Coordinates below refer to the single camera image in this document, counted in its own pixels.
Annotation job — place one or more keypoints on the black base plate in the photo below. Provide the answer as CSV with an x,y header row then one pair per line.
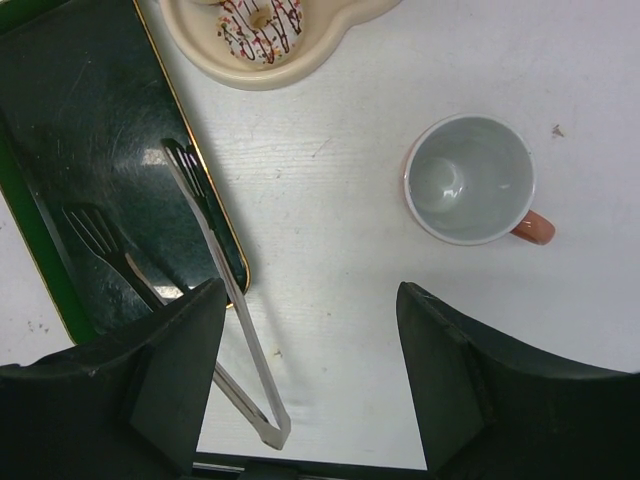
x,y
222,466

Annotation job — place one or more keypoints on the sprinkled white donut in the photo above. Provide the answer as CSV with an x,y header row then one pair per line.
x,y
261,33

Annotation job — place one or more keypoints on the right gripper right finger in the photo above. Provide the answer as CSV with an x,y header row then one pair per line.
x,y
489,406

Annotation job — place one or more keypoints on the pink floral mug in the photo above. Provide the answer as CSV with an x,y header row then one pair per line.
x,y
470,179

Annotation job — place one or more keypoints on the metal tongs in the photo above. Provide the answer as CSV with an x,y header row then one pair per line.
x,y
220,260

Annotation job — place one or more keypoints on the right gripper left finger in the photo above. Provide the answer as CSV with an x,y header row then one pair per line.
x,y
128,404

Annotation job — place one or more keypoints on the cream three-tier dessert stand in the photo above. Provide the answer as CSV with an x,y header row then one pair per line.
x,y
192,25

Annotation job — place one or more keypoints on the dark green serving tray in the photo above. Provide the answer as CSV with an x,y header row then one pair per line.
x,y
88,119

